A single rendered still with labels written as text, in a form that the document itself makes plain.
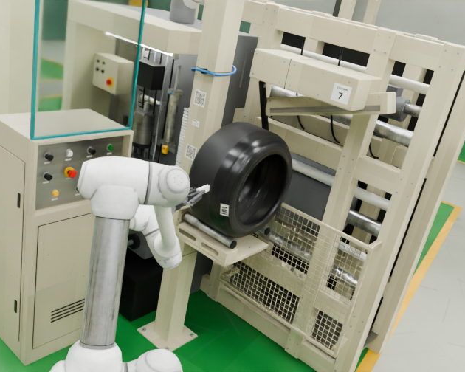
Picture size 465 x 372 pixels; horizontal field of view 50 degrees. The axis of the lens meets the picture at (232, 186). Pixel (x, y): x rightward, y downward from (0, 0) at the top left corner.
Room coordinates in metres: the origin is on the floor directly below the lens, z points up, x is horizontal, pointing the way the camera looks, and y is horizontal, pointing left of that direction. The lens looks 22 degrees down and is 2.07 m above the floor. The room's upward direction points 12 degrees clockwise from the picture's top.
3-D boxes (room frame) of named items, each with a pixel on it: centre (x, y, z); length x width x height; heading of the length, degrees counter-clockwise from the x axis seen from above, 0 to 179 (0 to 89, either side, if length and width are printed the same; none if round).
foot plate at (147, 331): (2.50, 0.21, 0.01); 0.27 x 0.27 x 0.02; 53
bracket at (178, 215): (2.47, 0.14, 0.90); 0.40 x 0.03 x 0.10; 143
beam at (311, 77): (2.53, -0.28, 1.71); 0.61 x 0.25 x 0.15; 53
